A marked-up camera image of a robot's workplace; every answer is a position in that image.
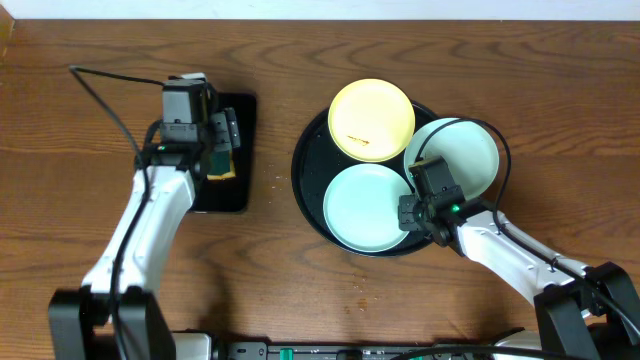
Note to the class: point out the yellow plate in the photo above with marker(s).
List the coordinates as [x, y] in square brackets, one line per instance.
[371, 120]

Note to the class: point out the light blue plate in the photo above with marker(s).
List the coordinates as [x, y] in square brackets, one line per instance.
[468, 149]
[360, 207]

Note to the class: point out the light blue plate front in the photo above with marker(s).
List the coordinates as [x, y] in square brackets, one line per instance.
[360, 207]

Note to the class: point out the black rectangular tray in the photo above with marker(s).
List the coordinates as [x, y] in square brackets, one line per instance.
[232, 195]

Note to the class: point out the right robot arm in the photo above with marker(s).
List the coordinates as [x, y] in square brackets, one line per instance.
[582, 311]

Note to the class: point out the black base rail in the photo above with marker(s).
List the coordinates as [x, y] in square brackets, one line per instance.
[350, 351]

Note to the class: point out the black round tray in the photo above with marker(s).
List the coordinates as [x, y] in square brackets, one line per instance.
[317, 160]

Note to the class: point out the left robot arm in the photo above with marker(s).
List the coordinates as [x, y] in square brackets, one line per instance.
[115, 314]

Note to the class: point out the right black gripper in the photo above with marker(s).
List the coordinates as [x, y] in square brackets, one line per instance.
[405, 205]

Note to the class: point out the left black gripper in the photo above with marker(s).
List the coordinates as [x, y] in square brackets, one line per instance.
[226, 132]

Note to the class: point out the green yellow sponge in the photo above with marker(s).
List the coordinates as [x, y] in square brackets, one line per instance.
[221, 166]

